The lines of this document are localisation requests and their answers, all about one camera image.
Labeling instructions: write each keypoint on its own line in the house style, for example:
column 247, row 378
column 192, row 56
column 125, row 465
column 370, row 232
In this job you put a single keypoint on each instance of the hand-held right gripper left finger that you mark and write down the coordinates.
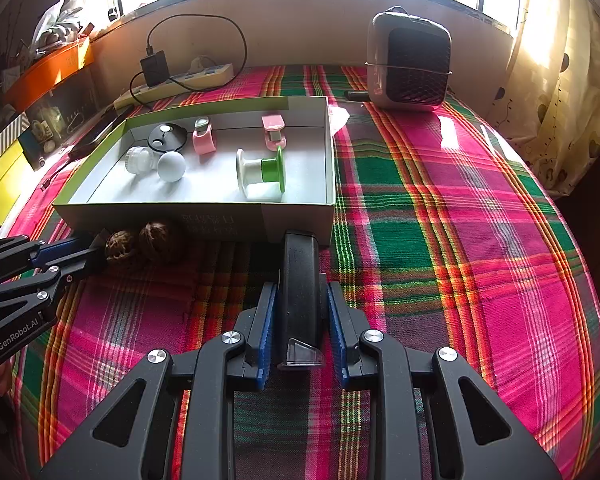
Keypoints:
column 265, row 340

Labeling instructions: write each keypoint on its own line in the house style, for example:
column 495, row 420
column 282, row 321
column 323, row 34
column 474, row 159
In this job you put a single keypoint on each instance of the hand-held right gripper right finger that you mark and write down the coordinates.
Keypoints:
column 337, row 340

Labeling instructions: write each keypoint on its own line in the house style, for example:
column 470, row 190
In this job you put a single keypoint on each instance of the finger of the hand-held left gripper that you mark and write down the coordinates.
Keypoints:
column 80, row 262
column 62, row 251

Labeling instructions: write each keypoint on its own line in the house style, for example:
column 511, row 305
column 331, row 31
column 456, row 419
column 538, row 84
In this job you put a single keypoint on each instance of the brown walnut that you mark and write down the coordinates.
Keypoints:
column 159, row 241
column 121, row 246

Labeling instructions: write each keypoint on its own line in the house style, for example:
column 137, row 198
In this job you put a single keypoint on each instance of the black bar-shaped device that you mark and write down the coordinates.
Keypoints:
column 300, row 285

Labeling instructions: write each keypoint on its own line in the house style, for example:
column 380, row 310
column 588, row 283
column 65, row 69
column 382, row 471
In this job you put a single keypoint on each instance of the white cardboard box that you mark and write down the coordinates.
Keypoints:
column 210, row 192

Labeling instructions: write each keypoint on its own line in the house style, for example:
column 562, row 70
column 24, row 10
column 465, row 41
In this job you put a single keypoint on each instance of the white and green spool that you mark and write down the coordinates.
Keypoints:
column 270, row 170

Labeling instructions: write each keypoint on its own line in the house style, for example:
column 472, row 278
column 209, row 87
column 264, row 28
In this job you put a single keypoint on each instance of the pink punch with green lever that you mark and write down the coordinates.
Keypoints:
column 205, row 142

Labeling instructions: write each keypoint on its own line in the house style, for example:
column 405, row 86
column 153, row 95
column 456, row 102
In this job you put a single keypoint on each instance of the yellow box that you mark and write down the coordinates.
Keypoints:
column 5, row 185

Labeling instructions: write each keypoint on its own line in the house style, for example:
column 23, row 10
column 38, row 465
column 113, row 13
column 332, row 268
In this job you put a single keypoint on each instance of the black phone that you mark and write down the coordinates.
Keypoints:
column 87, row 146

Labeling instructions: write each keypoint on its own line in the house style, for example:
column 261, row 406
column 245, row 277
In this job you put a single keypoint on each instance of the small white jar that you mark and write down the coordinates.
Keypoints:
column 140, row 160

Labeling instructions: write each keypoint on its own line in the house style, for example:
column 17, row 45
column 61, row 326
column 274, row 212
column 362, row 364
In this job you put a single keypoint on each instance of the striped box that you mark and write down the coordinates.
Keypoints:
column 2, row 142

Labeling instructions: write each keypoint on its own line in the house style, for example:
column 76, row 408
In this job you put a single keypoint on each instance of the white ball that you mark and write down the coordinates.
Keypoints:
column 172, row 166

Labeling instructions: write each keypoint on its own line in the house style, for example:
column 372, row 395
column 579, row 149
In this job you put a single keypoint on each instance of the clear storage box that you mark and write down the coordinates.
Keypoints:
column 65, row 110

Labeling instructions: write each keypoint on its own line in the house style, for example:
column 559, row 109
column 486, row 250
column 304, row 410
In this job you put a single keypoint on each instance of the black round disc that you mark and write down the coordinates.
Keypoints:
column 172, row 142

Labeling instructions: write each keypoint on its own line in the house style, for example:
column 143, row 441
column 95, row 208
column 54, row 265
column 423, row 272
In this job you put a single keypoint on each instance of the orange tray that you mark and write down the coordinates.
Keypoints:
column 45, row 72

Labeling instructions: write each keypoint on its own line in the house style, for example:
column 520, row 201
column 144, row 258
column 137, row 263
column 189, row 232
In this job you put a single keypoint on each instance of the black charger adapter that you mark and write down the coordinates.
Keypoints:
column 155, row 67

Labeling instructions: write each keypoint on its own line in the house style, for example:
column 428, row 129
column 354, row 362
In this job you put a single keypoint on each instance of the pink clip with green pad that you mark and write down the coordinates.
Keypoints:
column 272, row 122

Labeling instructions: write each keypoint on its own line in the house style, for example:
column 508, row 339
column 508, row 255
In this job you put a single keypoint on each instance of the white power strip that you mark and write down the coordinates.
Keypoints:
column 200, row 77

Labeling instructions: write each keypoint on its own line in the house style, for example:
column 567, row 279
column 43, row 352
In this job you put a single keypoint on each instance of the white plastic bags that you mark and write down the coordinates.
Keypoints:
column 55, row 25

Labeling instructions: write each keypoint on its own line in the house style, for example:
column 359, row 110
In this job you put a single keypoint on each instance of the white plug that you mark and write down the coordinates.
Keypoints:
column 196, row 64

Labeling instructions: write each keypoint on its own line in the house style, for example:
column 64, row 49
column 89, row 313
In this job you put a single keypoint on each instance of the black cylindrical object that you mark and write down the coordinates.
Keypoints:
column 356, row 95

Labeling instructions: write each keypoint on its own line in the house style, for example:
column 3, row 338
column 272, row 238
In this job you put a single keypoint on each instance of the small grey space heater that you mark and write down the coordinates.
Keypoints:
column 415, row 60

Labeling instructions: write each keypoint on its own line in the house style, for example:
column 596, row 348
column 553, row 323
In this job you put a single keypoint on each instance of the cream patterned curtain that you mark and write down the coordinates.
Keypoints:
column 555, row 85

